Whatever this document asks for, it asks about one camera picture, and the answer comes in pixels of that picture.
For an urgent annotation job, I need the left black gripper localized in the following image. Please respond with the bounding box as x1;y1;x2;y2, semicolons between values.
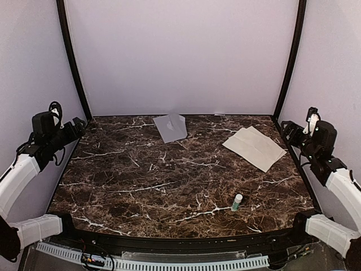
48;117;85;152

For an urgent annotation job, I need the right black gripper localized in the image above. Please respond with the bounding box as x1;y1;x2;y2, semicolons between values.
281;121;319;161

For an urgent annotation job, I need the small circuit board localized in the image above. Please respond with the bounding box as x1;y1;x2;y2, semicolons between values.
81;254;105;268

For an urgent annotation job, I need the black front rail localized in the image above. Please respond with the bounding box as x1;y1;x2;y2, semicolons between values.
50;212;319;255

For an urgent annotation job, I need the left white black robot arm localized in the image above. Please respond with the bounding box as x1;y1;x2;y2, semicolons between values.
1;108;86;262

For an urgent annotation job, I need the left black frame post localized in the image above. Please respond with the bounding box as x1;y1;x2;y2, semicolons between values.
56;0;93;121

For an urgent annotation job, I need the grey envelope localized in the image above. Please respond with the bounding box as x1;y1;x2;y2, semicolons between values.
153;113;188;143

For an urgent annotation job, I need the white slotted cable duct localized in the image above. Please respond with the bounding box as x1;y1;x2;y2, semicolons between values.
36;242;270;271

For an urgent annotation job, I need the right black frame post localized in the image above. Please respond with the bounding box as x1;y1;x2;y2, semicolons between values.
273;0;307;120

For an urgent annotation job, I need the black frame post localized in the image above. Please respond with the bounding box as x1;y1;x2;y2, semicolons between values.
273;0;307;120
56;0;93;121

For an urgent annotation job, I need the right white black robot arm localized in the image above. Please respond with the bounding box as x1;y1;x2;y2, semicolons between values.
281;120;360;270

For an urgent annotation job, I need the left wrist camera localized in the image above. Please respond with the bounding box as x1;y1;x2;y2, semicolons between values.
49;101;64;129

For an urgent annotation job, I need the beige letter paper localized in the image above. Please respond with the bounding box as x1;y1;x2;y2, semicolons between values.
222;126;286;173

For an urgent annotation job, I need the green glue stick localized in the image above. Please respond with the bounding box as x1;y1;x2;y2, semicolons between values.
231;194;243;212

